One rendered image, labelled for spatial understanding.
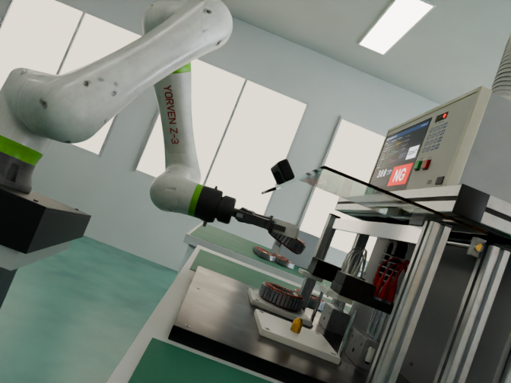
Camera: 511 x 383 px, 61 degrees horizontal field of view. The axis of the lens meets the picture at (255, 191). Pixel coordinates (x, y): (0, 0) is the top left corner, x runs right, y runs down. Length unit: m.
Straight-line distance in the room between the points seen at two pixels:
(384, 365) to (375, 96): 5.50
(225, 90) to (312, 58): 1.22
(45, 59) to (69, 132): 5.38
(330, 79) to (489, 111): 5.15
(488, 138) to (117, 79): 0.70
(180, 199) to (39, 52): 5.26
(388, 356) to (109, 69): 0.71
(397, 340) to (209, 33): 0.75
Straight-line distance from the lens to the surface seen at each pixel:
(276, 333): 0.80
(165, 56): 0.99
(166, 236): 5.61
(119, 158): 5.74
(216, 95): 5.74
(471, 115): 0.86
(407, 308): 0.70
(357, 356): 0.89
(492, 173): 0.87
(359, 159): 5.86
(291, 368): 0.69
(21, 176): 1.03
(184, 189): 1.17
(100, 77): 0.91
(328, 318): 1.11
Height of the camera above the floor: 0.95
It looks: 4 degrees up
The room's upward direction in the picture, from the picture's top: 22 degrees clockwise
